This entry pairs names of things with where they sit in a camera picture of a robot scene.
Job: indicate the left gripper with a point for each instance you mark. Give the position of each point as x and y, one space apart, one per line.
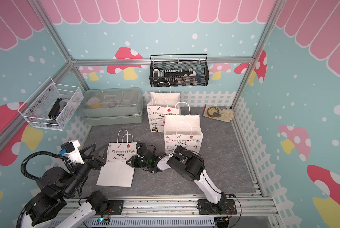
95 163

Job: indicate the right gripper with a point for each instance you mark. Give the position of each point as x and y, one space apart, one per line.
131 162

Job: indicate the paper bag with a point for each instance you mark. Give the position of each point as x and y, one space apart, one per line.
116 172
160 106
182 131

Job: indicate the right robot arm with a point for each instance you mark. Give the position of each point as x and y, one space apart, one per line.
189 165

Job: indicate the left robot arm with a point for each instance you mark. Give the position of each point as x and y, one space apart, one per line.
58 184

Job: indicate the clear plastic storage box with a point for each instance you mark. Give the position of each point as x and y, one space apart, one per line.
112 106

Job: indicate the black item in white basket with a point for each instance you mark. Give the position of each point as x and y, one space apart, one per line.
55 110

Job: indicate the green circuit board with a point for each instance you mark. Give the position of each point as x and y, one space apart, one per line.
103 222

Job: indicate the black white device in basket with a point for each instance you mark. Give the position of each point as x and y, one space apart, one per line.
173 75

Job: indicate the roll of brown tape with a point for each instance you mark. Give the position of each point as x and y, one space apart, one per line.
213 112

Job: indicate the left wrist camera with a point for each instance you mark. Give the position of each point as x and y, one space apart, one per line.
70 150

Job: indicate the white wire mesh basket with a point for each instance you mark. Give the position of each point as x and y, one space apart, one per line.
51 106

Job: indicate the black wire mesh basket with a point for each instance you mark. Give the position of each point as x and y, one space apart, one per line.
198 62

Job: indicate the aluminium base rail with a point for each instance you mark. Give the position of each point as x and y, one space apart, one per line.
176 211

